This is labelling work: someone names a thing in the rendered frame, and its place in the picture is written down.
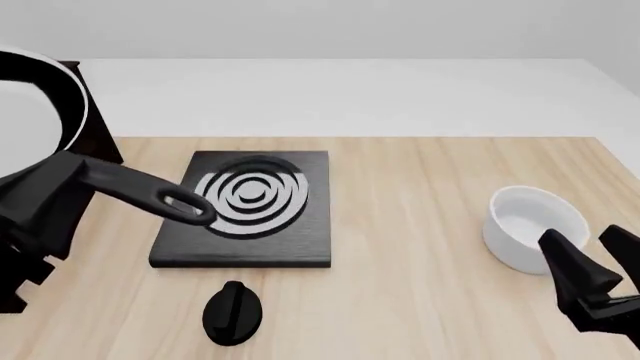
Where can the round black stove knob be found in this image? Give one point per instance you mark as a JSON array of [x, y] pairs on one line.
[[232, 315]]

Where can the white ceramic bowl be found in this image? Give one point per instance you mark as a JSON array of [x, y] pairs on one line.
[[520, 240]]

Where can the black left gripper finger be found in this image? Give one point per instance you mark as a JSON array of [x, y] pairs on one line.
[[55, 210]]

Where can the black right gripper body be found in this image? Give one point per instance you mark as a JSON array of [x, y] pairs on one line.
[[605, 313]]

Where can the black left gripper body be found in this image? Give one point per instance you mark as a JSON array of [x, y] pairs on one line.
[[15, 270]]

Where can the black frying pan white inside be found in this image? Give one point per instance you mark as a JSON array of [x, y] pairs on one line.
[[125, 180]]

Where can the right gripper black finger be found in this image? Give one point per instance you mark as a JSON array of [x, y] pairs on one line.
[[622, 243], [575, 266]]

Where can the flat black stove plate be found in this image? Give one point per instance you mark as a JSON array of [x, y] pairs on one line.
[[250, 247]]

